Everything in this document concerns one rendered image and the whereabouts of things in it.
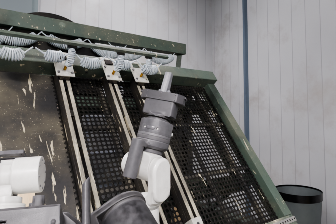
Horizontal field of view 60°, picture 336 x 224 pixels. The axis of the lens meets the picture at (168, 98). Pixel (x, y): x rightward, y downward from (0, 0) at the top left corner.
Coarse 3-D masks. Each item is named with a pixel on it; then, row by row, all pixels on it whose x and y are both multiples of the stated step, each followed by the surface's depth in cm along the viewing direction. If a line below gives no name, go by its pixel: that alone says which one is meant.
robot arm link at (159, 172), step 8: (152, 160) 71; (160, 160) 71; (152, 168) 70; (160, 168) 70; (168, 168) 73; (152, 176) 69; (160, 176) 71; (168, 176) 73; (152, 184) 69; (160, 184) 71; (168, 184) 73; (144, 192) 78; (152, 192) 70; (160, 192) 71; (168, 192) 73; (152, 200) 70; (160, 200) 71; (152, 208) 72
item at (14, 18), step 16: (0, 16) 182; (16, 16) 187; (32, 16) 193; (48, 32) 201; (64, 32) 205; (80, 32) 212; (96, 32) 220; (112, 32) 228; (160, 48) 255; (176, 48) 266; (176, 64) 273
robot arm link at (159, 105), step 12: (144, 96) 77; (156, 96) 77; (168, 96) 76; (180, 96) 76; (144, 108) 77; (156, 108) 76; (168, 108) 75; (144, 120) 75; (156, 120) 73; (168, 120) 78; (144, 132) 73; (156, 132) 73; (168, 132) 74
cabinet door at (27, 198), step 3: (18, 195) 116; (21, 195) 116; (24, 195) 117; (27, 195) 117; (30, 195) 118; (33, 195) 118; (24, 198) 116; (27, 198) 116; (30, 198) 117; (24, 201) 115; (27, 201) 116; (30, 201) 116; (27, 204) 115
